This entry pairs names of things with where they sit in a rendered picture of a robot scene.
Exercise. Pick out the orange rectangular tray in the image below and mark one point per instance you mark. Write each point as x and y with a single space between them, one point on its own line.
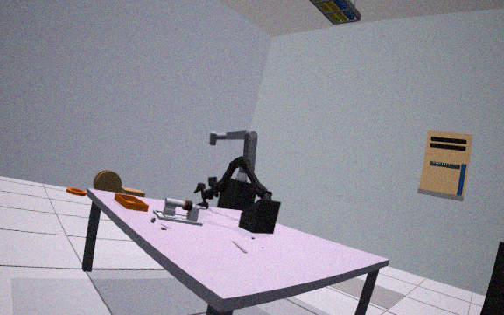
131 202

